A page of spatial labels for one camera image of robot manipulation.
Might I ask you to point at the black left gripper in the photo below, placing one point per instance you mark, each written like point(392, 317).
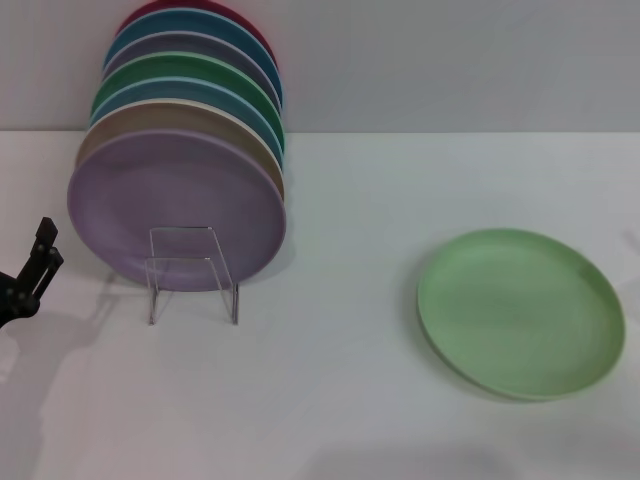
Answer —
point(15, 307)

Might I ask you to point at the light green plate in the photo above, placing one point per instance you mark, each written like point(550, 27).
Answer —
point(520, 315)

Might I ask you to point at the lilac plate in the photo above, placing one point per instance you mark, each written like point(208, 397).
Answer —
point(175, 190)

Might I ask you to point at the beige plate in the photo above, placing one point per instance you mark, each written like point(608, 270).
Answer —
point(150, 113)

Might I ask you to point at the clear acrylic plate rack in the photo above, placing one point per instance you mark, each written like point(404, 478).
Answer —
point(234, 306)

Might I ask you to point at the light blue plate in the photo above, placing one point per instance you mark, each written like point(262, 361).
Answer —
point(170, 92)

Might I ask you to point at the dark green plate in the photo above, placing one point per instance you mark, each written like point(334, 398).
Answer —
point(165, 65)

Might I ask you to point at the grey purple plate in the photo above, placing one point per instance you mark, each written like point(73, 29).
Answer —
point(170, 44)

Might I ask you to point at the teal blue plate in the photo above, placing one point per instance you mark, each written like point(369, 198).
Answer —
point(170, 22)

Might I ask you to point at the crimson red plate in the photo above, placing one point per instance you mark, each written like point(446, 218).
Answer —
point(165, 3)

